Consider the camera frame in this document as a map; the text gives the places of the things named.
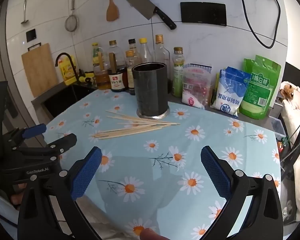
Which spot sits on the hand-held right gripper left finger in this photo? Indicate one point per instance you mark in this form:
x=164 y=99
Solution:
x=86 y=172

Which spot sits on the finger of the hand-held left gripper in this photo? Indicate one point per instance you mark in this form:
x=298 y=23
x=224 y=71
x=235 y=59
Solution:
x=65 y=141
x=33 y=131

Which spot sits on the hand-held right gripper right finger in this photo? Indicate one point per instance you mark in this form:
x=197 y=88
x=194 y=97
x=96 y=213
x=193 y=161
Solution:
x=215 y=170

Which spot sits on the pile of wooden chopsticks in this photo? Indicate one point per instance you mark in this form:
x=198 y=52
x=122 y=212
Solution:
x=140 y=124

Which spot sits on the black cylindrical utensil holder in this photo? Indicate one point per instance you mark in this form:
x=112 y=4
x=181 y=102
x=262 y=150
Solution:
x=150 y=90

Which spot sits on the person's left hand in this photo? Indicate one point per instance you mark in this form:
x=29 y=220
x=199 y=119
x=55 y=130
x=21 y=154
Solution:
x=16 y=198

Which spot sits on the person's right hand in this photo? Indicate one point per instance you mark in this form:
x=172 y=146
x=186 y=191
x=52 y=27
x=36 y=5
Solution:
x=152 y=235

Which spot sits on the black sink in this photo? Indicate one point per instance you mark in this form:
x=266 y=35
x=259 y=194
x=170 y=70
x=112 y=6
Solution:
x=62 y=97

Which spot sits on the person's white clothing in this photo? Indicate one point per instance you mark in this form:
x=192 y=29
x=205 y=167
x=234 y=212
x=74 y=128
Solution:
x=0 y=212

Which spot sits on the light-blue daisy tablecloth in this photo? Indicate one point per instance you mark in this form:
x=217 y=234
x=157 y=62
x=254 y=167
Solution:
x=165 y=135

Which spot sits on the wooden cutting board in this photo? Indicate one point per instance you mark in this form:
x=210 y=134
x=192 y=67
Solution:
x=40 y=70

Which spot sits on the yellow and black scrubber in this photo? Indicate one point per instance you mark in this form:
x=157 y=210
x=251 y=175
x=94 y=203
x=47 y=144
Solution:
x=86 y=77

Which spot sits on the yellow dish soap bottle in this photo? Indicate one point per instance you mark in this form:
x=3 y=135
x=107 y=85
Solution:
x=68 y=72

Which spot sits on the clear jug of amber oil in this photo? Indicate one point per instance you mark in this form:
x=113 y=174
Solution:
x=102 y=80

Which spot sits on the clear plastic box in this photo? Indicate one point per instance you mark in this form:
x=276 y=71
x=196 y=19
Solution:
x=277 y=127

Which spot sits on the soy sauce jug white label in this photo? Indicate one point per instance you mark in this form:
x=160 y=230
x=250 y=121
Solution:
x=116 y=81

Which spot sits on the white and blue salt bag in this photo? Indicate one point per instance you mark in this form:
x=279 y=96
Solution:
x=231 y=92

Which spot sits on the black faucet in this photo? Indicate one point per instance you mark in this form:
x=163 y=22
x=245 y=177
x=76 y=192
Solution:
x=62 y=54

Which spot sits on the clear zip bag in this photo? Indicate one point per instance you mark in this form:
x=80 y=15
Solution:
x=196 y=87

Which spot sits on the green-label bottle yellow cap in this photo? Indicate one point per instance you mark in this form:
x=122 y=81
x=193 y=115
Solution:
x=96 y=53

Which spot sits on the green sugar bag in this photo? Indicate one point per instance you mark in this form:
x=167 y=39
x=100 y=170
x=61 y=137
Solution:
x=260 y=87

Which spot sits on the tan-cap bottle of green liquid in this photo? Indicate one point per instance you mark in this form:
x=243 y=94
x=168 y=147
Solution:
x=177 y=77

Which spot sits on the small yellow-cap bottle cream label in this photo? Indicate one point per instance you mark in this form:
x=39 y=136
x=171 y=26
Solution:
x=130 y=62

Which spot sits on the brown plush toy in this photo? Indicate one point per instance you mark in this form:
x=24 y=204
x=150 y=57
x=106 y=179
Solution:
x=289 y=90

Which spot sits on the metal mesh strainer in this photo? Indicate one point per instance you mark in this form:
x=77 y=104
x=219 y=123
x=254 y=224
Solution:
x=72 y=23

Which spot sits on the hanging metal utensil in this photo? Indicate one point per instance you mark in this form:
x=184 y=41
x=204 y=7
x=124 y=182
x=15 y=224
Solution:
x=24 y=15

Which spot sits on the tall clear yellow-cap bottle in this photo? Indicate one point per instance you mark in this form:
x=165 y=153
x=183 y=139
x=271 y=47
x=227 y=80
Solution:
x=143 y=52

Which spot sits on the wooden spatula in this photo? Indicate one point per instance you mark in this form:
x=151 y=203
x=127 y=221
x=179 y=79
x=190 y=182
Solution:
x=112 y=10

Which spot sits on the small black wall panel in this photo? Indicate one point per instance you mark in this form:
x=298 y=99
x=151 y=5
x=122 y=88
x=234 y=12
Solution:
x=30 y=35

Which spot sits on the black wall outlet panel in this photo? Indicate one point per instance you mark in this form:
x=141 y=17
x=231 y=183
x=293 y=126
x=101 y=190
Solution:
x=203 y=13

